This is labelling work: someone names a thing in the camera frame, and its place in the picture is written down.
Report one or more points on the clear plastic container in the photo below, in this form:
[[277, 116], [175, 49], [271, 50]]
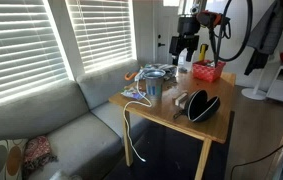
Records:
[[182, 62]]

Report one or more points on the silver metal cup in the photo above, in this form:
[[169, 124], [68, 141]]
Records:
[[154, 81]]

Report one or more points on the yellow black tool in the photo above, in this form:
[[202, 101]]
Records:
[[203, 49]]

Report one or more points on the grey sofa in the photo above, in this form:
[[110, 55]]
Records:
[[83, 128]]

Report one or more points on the orange handled tool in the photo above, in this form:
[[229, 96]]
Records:
[[129, 76]]

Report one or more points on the small wooden block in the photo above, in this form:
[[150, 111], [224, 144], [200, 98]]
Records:
[[181, 98]]

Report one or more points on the black open glasses case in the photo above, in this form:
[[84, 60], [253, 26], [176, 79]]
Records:
[[198, 107]]

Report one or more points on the dark blue rug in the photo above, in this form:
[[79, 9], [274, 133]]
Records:
[[171, 155]]

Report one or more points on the patterned oval cushion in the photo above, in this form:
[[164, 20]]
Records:
[[11, 158]]

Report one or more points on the red paisley cloth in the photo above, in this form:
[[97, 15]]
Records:
[[37, 154]]

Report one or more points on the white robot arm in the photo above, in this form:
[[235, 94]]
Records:
[[190, 8]]

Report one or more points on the red woven basket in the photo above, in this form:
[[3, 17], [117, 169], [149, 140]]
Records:
[[202, 70]]

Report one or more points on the white door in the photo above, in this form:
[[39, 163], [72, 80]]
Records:
[[166, 20]]

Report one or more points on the white coat stand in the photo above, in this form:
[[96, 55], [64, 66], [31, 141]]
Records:
[[255, 93]]

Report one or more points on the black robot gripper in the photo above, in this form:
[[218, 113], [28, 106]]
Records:
[[187, 38]]

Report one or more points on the grey hanging jacket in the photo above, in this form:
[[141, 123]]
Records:
[[265, 36]]

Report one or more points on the wooden table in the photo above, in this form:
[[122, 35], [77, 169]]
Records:
[[213, 129]]

